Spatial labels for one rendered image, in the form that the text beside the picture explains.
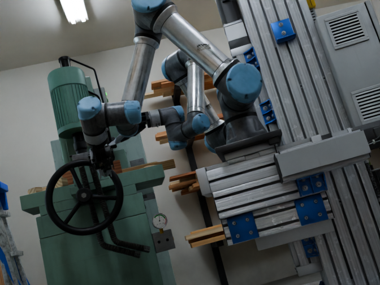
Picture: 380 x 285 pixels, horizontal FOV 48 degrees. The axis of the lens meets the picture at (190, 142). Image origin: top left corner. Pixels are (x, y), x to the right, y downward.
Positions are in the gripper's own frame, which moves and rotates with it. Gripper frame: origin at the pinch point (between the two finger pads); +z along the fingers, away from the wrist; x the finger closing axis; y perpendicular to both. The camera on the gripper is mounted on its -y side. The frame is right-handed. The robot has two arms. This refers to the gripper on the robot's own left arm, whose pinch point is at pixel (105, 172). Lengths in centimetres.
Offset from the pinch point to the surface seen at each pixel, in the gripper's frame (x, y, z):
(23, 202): -34.9, -12.2, 20.5
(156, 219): 15.4, 8.5, 25.3
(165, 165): 27.0, -24.1, 31.3
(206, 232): 69, -85, 199
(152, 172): 19.1, -12.1, 20.4
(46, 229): -27.9, -1.2, 26.9
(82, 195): -9.8, 3.1, 6.2
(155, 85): 58, -210, 131
